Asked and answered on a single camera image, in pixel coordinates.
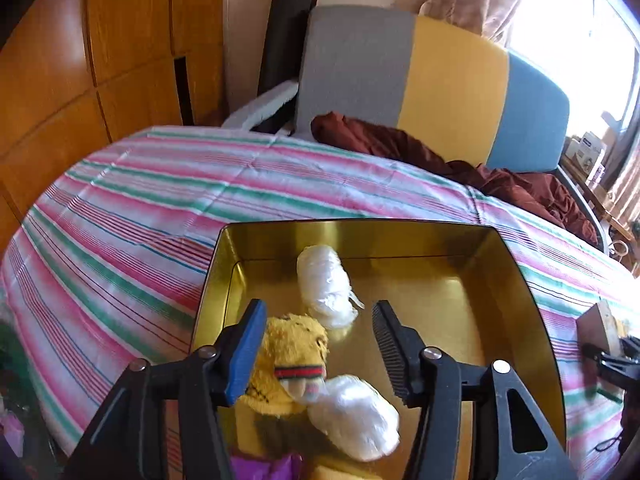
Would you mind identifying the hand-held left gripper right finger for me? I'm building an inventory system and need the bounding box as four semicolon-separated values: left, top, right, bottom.
371;300;568;480

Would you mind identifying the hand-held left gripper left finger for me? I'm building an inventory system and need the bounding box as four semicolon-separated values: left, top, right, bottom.
62;299;268;480

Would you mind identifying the wooden block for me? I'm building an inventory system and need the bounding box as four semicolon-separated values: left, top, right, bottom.
576;302;623;356

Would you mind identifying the yellow plush toy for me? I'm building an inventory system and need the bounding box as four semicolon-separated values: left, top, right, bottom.
235;313;331;418

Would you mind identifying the white plastic bag bundle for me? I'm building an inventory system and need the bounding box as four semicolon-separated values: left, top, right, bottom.
296;245;366;331
307;374;401;462

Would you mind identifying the gold metal tin box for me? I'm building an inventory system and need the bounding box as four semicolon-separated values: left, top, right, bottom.
189;218;568;480

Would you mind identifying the purple cloth item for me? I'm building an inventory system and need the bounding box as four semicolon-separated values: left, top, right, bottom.
229;452;306;480

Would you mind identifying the person's right forearm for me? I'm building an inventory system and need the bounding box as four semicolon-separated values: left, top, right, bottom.
617;395;640;456

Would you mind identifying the wooden desk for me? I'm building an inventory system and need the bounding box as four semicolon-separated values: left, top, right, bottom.
560;152;636;256

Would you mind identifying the maroon cloth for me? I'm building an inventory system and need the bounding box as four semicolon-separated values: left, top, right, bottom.
311;112;598;247

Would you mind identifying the striped tablecloth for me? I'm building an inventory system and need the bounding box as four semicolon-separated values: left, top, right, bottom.
0;126;640;466

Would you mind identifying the white blue carton box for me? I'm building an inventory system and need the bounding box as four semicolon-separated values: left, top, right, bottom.
567;131;607;181

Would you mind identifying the grey yellow blue sofa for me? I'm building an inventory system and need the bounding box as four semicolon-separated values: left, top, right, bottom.
221;5;611;253

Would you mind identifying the black rolled mat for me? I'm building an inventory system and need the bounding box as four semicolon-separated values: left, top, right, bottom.
256;0;317;97

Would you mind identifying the wooden wardrobe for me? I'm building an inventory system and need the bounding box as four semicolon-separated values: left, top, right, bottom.
0;0;226;256

